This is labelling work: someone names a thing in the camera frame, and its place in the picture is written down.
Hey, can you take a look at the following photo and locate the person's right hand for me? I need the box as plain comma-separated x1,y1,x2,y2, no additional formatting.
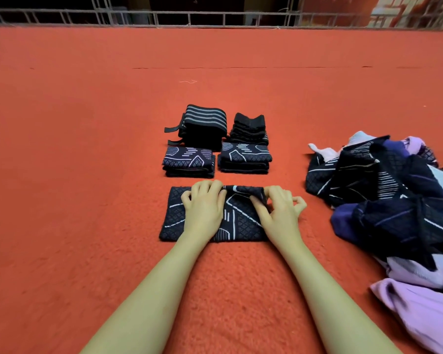
250,185,308,253

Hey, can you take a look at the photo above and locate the person's left hand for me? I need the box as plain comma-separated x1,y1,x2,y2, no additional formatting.
181,179,227,245

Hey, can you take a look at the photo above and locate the single black white-patterned sock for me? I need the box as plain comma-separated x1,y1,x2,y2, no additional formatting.
159,185,272,243

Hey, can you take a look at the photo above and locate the single navy white-patterned sock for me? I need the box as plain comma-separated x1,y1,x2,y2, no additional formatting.
163,166,215,178
162,141,216,169

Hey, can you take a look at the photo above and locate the single plain navy sock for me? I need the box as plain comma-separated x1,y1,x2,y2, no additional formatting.
219,165,270,175

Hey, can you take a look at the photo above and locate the single black grey-heeled sock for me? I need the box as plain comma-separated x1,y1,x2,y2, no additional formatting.
219,157,271,169

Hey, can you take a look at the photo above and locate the single black grey-striped sock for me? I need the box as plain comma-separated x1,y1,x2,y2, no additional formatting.
220,141,273,161

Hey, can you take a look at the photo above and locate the person's right forearm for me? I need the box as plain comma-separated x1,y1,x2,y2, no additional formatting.
281,239,403,354

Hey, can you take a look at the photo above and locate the person's left forearm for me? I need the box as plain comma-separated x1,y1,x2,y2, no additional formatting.
81,236,211,354

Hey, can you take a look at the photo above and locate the heap of dark patterned socks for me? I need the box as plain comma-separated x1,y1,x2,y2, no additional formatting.
305,131,443,354

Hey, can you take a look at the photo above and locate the red banner with white print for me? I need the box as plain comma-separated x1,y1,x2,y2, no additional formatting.
299,0,443,28

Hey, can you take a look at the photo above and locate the grey metal truss tower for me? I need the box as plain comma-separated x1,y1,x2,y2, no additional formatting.
89,0,112,25

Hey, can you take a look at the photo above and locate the grey metal railing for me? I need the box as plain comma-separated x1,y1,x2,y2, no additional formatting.
0,7,443,30

